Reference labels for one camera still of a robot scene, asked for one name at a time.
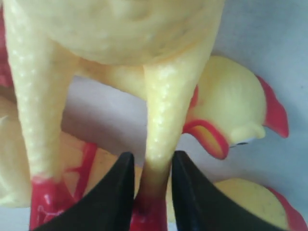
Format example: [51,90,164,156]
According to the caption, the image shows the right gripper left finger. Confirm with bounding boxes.
[36,152,134,231]

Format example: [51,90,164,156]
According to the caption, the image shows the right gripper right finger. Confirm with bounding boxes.
[172,151,273,231]

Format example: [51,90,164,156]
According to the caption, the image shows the yellow rubber chicken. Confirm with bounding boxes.
[91,149,308,231]
[183,55,289,159]

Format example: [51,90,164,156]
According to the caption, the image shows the headless yellow chicken body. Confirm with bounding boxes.
[0,0,225,231]

